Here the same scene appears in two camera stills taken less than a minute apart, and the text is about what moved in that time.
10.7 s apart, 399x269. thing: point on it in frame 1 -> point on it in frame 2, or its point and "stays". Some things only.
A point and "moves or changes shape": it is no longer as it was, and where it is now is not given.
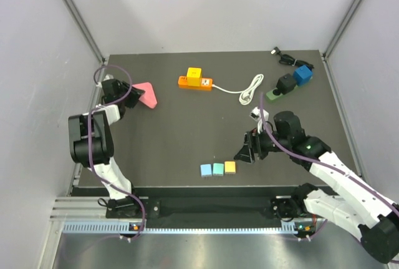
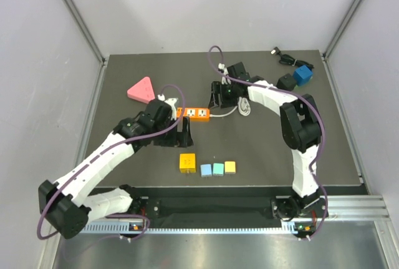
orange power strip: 206,83 -> 196,114
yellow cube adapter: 194,77 -> 187,163
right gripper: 252,145 -> 217,88
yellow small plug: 230,166 stays
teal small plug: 217,169 stays
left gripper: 134,93 -> 171,142
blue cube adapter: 302,75 stays
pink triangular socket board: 149,97 moves or changes shape
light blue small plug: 206,170 stays
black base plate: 280,207 stays
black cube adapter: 285,83 stays
